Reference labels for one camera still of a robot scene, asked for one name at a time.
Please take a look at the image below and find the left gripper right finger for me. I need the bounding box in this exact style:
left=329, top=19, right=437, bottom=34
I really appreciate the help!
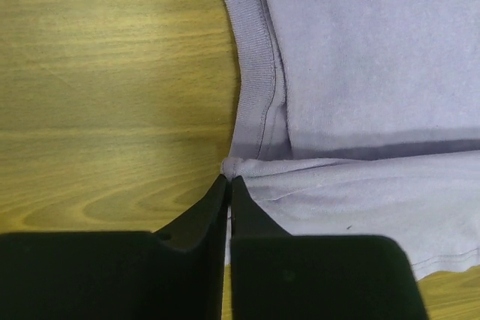
left=230, top=177, right=428, bottom=320

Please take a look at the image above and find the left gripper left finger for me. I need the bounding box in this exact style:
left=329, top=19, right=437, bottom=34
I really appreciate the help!
left=1, top=176, right=228, bottom=319

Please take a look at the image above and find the purple t shirt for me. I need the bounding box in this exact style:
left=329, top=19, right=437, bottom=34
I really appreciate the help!
left=222, top=0, right=479, bottom=279

